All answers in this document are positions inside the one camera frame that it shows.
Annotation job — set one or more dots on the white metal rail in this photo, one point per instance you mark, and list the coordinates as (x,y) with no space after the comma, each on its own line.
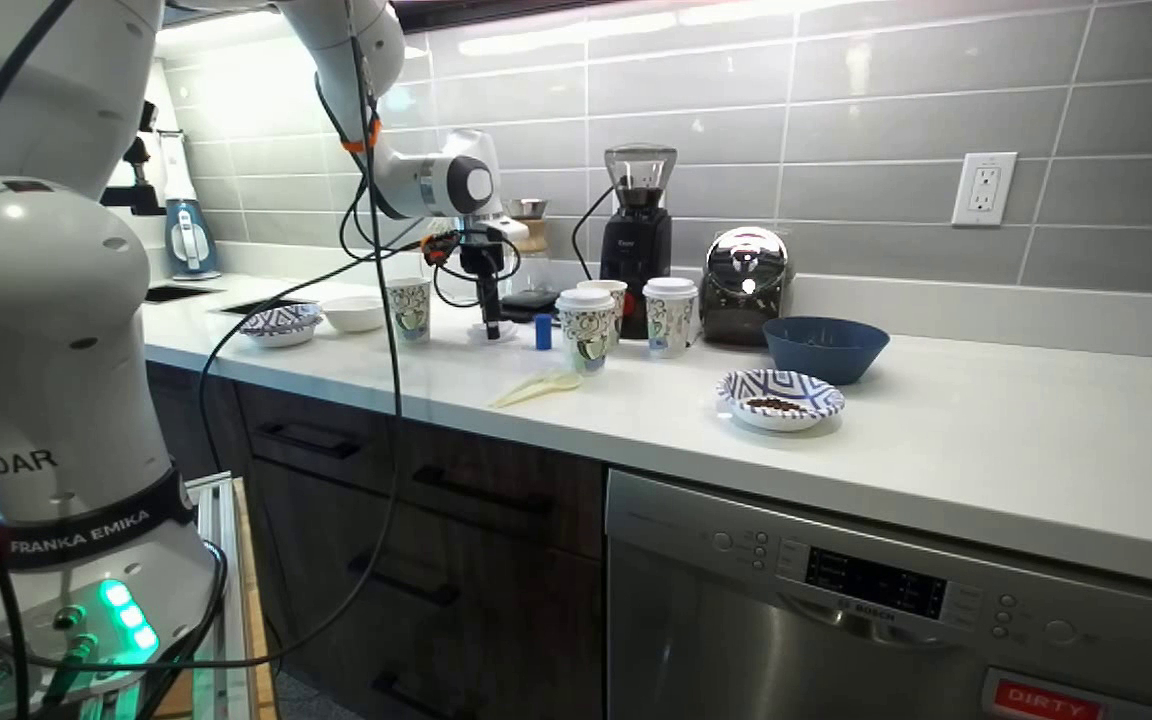
(222,600)

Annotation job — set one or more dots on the black coffee grinder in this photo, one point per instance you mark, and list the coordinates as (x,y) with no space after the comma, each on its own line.
(636,252)

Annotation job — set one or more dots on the black inset cooktop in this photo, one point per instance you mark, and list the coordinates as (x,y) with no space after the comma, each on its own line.
(182,290)

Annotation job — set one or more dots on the white bowl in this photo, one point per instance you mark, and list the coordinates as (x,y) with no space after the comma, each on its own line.
(354,316)

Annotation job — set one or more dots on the white wall outlet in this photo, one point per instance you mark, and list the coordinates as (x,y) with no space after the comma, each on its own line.
(987,188)

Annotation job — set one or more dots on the cream plastic spoon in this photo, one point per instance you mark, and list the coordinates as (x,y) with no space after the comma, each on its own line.
(559,386)
(521,389)

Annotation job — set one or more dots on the stainless steel dishwasher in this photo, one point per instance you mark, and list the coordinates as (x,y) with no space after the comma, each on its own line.
(736,640)

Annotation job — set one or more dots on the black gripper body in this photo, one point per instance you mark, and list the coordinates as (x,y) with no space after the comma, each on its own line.
(486,257)

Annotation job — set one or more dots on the blue patterned plate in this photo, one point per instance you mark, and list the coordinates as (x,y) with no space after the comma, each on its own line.
(778,402)

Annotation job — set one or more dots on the patterned paper cup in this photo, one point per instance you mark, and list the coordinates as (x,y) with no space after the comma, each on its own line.
(586,343)
(408,315)
(671,327)

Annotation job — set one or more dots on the dark wall cabinet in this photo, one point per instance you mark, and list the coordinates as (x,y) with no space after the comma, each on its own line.
(497,9)

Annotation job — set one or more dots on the dark wood drawer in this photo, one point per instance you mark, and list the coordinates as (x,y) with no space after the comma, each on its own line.
(536,702)
(579,524)
(536,612)
(337,407)

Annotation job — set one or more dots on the white paper cup lid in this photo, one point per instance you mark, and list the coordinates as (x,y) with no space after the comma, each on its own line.
(586,298)
(671,285)

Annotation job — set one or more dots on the small blue cylinder container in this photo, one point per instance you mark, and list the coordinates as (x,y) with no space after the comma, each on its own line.
(542,334)

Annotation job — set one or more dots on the black tripod device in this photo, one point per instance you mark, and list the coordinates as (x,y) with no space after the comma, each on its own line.
(136,173)

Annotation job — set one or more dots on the blue patterned bowl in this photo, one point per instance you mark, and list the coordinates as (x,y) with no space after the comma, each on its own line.
(283,327)

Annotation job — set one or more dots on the black coffee scale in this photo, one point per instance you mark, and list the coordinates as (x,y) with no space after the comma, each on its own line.
(531,311)

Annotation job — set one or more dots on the glass pour-over coffee carafe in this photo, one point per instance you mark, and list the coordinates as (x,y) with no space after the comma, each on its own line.
(535,260)

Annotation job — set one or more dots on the shiny dark metal kettle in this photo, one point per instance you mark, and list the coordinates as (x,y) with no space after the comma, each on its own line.
(740,285)

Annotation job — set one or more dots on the orange wrist mount bracket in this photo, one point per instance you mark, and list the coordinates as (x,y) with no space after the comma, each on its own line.
(442,249)

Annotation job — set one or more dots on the dark blue bowl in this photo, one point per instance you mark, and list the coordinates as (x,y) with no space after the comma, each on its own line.
(825,351)

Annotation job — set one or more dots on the blue and white kettle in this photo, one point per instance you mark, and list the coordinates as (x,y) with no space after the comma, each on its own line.
(189,240)

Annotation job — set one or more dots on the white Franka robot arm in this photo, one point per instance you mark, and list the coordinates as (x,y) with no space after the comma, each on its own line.
(59,334)

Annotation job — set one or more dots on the robot base stand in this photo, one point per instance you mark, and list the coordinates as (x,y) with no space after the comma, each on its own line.
(110,624)

